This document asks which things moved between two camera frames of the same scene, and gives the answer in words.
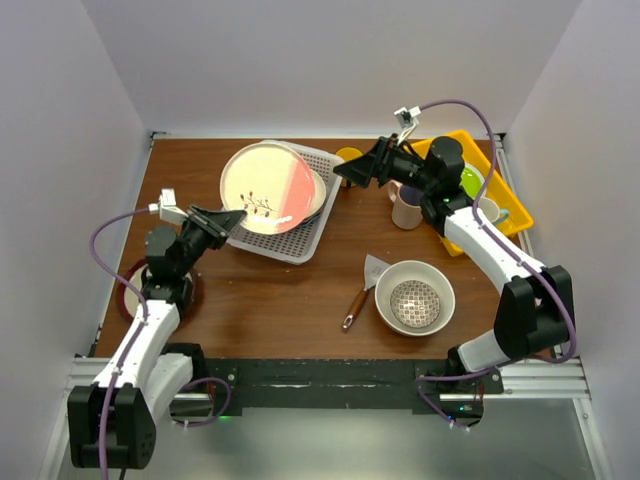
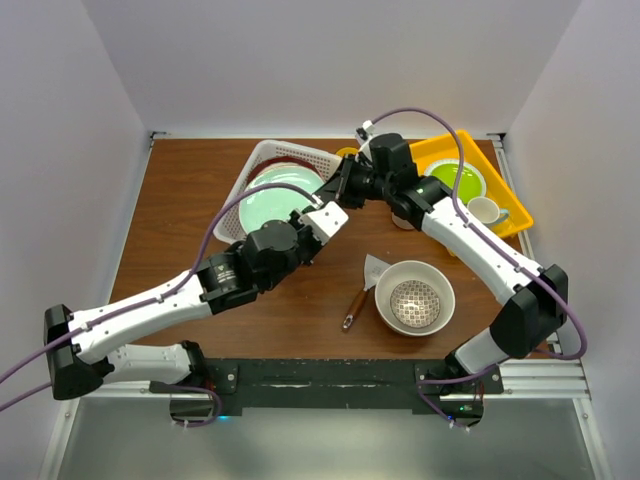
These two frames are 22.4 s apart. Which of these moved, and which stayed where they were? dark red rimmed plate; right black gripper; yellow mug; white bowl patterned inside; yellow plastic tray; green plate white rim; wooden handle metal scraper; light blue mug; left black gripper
Moved: right black gripper; left black gripper; dark red rimmed plate
Stayed: yellow mug; white bowl patterned inside; light blue mug; yellow plastic tray; wooden handle metal scraper; green plate white rim
